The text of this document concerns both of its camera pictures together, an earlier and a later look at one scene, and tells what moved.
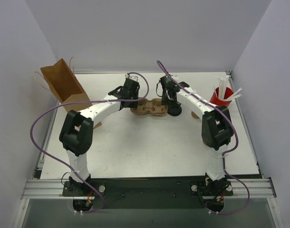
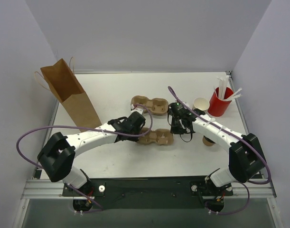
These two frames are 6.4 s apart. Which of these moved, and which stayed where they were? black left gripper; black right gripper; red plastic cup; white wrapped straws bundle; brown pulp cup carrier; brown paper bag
Moved: black left gripper; black right gripper
Stayed: brown paper bag; brown pulp cup carrier; white wrapped straws bundle; red plastic cup
